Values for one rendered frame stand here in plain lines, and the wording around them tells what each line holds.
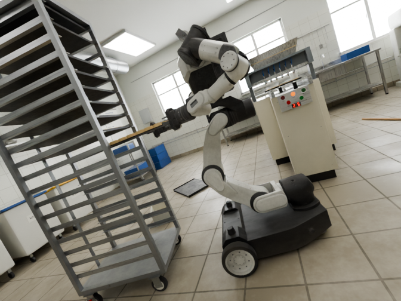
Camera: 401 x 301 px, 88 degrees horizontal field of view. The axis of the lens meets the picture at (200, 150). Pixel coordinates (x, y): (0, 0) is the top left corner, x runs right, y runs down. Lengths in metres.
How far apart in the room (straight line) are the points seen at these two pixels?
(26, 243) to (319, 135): 3.48
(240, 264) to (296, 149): 1.11
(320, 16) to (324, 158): 4.39
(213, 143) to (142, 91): 5.50
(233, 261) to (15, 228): 2.78
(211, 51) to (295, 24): 4.99
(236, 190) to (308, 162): 0.89
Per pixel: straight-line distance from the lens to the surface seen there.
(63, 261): 1.73
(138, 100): 6.71
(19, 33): 1.57
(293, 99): 1.89
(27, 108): 1.54
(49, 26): 1.43
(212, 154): 1.27
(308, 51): 2.66
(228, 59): 0.89
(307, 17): 5.97
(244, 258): 1.32
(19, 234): 3.49
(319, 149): 2.02
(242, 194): 1.36
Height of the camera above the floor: 0.92
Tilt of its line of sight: 9 degrees down
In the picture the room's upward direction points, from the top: 22 degrees counter-clockwise
